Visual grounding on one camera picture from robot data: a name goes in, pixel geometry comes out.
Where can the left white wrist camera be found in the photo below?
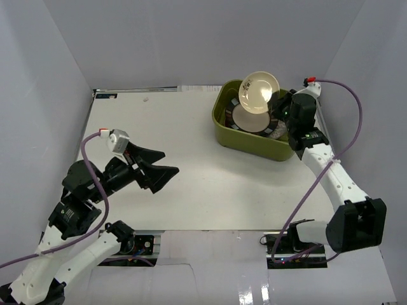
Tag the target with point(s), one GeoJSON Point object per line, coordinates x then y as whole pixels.
{"type": "Point", "coordinates": [116, 141]}

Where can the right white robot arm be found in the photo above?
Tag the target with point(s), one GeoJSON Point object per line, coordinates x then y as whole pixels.
{"type": "Point", "coordinates": [358, 220]}

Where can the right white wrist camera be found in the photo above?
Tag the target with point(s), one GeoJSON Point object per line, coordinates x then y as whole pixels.
{"type": "Point", "coordinates": [312, 87]}

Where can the cream plate with dark patch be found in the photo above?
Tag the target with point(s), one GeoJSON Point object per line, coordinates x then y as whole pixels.
{"type": "Point", "coordinates": [257, 90]}

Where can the olive green plastic bin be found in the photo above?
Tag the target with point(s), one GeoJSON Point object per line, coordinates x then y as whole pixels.
{"type": "Point", "coordinates": [275, 149]}

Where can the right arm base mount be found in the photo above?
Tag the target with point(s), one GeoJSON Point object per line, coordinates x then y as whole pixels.
{"type": "Point", "coordinates": [313, 260]}

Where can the black rimmed striped plate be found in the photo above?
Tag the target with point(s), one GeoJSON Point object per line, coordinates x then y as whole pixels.
{"type": "Point", "coordinates": [237, 118]}

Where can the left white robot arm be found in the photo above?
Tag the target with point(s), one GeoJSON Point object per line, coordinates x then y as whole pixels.
{"type": "Point", "coordinates": [78, 237]}

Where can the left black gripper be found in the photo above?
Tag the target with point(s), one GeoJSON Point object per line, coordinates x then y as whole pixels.
{"type": "Point", "coordinates": [137, 171]}

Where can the printed paper sheet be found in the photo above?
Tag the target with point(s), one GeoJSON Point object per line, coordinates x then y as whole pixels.
{"type": "Point", "coordinates": [199, 88]}

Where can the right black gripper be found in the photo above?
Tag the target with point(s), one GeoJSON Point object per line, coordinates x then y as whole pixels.
{"type": "Point", "coordinates": [276, 105]}

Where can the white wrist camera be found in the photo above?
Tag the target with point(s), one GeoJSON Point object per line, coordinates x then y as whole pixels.
{"type": "Point", "coordinates": [116, 141]}
{"type": "Point", "coordinates": [312, 87]}

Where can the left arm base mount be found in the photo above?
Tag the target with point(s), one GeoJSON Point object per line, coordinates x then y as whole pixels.
{"type": "Point", "coordinates": [142, 251]}

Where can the grey reindeer snowflake plate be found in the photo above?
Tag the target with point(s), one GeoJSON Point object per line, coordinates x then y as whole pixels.
{"type": "Point", "coordinates": [279, 131]}

